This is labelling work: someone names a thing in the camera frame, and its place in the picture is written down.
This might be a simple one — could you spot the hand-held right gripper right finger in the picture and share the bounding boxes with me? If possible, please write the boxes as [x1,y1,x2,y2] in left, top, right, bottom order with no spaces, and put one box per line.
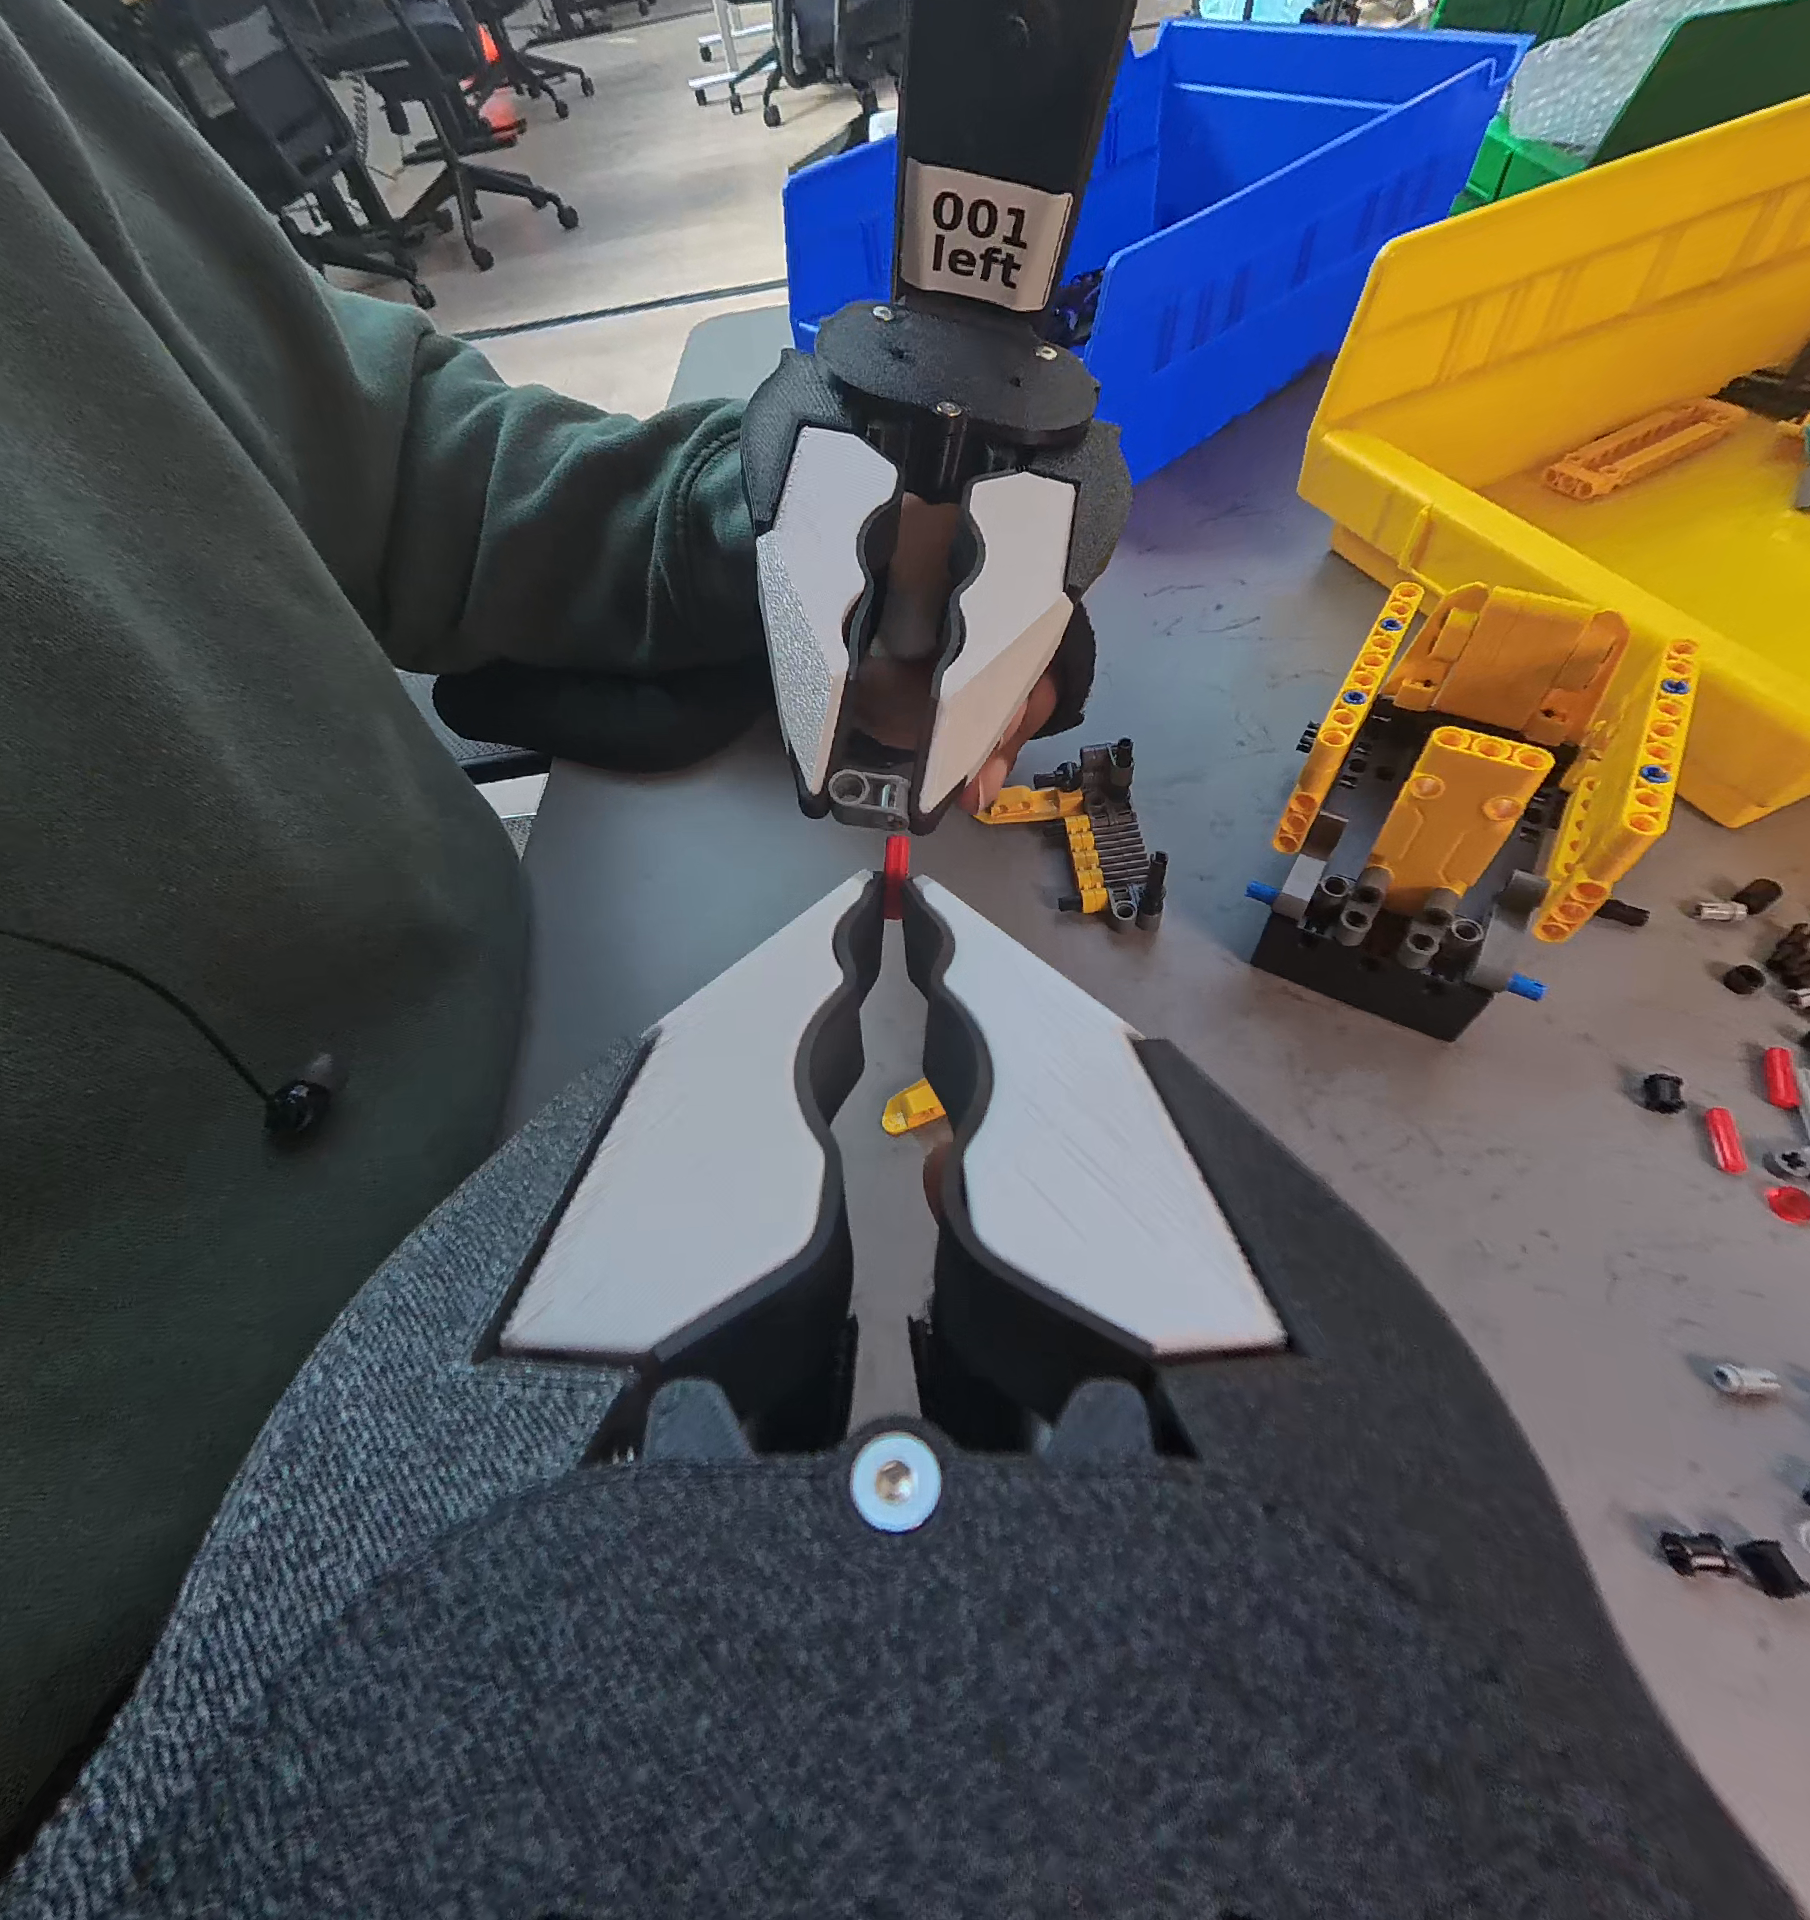
[906,873,1297,1437]

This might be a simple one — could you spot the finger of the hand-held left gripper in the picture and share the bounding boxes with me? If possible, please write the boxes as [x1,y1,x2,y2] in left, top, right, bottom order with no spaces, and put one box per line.
[758,420,914,829]
[906,466,1086,833]

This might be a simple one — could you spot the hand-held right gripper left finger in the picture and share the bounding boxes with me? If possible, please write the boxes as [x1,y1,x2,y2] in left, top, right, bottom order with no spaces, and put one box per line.
[495,873,889,1443]

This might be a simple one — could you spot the yellow black lego model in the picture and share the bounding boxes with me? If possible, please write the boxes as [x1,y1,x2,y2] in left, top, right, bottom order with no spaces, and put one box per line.
[1248,578,1713,1046]

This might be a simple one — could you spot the yellow lego subassembly with rack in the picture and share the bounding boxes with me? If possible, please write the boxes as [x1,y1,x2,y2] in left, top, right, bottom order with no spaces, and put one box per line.
[976,737,1175,930]

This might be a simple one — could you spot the yellow lego beam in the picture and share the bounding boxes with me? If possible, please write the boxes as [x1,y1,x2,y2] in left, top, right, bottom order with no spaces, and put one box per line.
[1542,401,1749,507]

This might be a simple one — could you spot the pile of small lego pins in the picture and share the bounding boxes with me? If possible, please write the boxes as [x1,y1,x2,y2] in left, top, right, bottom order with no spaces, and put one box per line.
[1613,872,1810,1607]

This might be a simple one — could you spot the black lego parts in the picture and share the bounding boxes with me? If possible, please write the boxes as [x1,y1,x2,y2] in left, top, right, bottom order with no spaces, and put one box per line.
[1717,325,1810,420]

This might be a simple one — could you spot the black office chair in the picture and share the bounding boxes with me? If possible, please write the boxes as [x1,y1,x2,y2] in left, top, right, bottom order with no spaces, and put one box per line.
[125,0,585,309]
[697,0,908,137]

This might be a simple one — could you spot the blue storage bin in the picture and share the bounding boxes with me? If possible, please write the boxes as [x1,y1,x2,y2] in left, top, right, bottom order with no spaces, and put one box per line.
[783,16,1530,488]

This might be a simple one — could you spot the person's green sweatshirt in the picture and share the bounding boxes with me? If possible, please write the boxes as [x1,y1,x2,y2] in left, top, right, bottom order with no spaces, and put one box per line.
[0,0,547,1876]

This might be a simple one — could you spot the clear plastic bag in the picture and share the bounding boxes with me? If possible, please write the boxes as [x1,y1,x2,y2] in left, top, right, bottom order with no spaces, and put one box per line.
[1507,0,1762,159]

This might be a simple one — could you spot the large yellow storage bin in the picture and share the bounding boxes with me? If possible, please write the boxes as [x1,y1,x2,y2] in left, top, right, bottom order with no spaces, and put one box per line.
[1299,86,1810,833]

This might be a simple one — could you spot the green storage bin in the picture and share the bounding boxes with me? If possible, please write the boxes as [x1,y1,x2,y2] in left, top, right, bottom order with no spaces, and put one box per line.
[1456,0,1810,219]

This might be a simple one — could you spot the black cord toggle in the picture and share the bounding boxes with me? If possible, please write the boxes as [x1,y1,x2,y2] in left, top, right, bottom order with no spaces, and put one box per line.
[265,1048,346,1145]

